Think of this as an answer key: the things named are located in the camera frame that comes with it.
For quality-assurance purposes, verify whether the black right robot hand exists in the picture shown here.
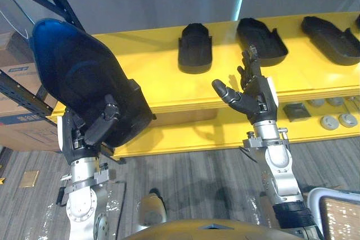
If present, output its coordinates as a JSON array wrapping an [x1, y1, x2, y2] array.
[[211, 44, 280, 125]]

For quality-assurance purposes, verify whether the white framed cart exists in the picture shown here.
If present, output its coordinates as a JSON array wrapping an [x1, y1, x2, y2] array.
[[307, 187, 360, 240]]

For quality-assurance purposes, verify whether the short black plastic housing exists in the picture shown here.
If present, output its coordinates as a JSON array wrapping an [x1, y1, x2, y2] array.
[[177, 22, 213, 74]]

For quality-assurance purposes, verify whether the yellow shelf board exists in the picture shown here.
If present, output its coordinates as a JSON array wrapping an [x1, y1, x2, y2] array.
[[46, 11, 360, 120], [112, 89, 360, 159]]

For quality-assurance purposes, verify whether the dark brown cardboard box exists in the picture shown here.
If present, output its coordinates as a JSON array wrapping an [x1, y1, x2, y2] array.
[[0, 31, 36, 68]]

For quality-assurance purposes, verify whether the silver robot leg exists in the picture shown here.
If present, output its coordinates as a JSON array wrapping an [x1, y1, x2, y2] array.
[[136, 188, 170, 227]]

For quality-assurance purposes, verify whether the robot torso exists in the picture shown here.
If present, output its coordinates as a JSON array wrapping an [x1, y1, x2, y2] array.
[[123, 219, 282, 240]]

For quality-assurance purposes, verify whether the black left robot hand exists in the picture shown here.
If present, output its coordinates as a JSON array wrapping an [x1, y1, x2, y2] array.
[[57, 94, 122, 165]]

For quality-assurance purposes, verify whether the cardboard box with blue label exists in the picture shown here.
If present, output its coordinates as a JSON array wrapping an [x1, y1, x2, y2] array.
[[0, 62, 59, 117]]

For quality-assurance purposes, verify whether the black square plastic part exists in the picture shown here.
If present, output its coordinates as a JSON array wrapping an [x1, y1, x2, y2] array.
[[282, 102, 312, 123]]

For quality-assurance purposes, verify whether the grey round plastic part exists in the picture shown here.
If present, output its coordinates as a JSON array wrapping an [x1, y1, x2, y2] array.
[[306, 98, 325, 108], [338, 112, 358, 129], [320, 115, 340, 132], [326, 97, 345, 107]]

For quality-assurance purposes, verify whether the large black plastic housing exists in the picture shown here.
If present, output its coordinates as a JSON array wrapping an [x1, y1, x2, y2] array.
[[29, 17, 157, 148]]

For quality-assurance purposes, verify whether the brass floor plate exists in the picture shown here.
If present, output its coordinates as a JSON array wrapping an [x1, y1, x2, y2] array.
[[19, 170, 41, 188]]

